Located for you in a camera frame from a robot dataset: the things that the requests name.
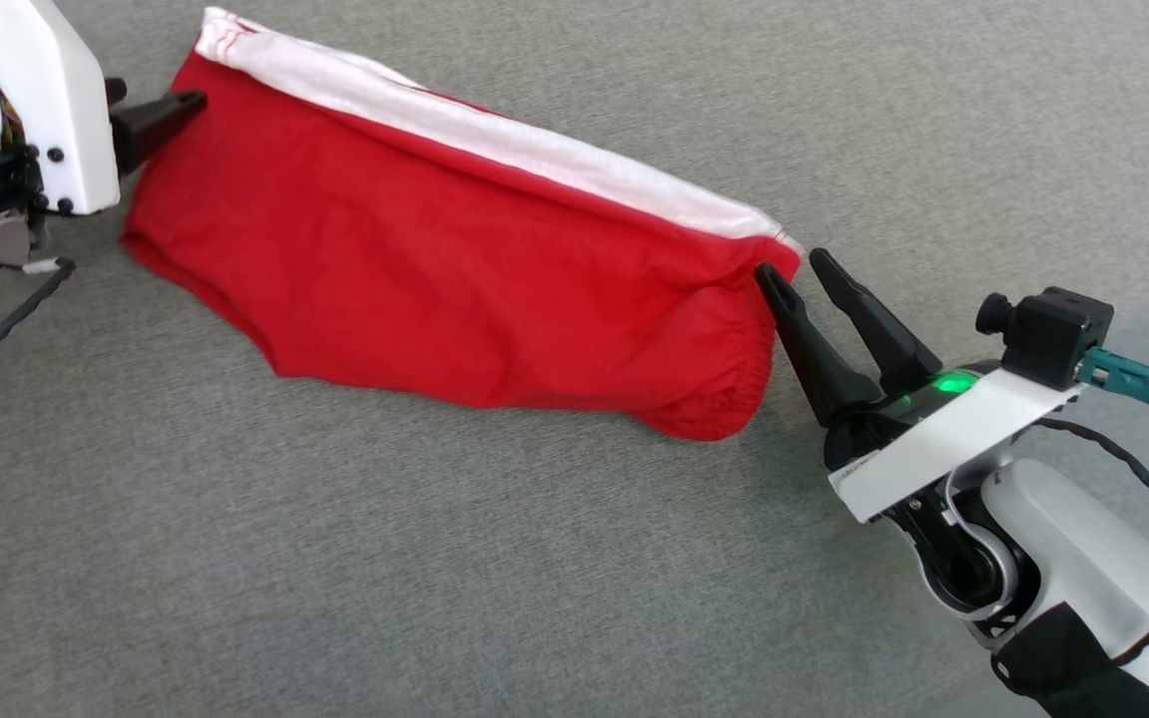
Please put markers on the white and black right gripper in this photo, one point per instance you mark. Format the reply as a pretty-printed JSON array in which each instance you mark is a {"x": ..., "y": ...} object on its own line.
[{"x": 944, "y": 439}]

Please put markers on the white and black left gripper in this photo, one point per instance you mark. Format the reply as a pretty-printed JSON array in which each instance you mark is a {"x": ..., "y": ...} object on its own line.
[{"x": 56, "y": 110}]

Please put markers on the red and white garment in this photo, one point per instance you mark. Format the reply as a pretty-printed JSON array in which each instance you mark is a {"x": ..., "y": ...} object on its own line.
[{"x": 435, "y": 259}]

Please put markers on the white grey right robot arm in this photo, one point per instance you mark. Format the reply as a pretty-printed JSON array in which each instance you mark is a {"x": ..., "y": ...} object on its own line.
[{"x": 1083, "y": 538}]

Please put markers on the grey fabric sofa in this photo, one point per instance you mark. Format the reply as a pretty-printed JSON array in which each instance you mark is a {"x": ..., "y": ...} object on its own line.
[{"x": 535, "y": 558}]

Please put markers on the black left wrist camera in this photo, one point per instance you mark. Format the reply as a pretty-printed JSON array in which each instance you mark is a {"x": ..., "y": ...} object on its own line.
[{"x": 116, "y": 92}]

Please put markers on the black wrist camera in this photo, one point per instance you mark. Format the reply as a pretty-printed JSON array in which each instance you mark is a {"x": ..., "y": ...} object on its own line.
[
  {"x": 1053, "y": 329},
  {"x": 116, "y": 92}
]

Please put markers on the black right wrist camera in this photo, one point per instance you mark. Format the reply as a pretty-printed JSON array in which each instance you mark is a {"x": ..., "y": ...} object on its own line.
[{"x": 1053, "y": 329}]

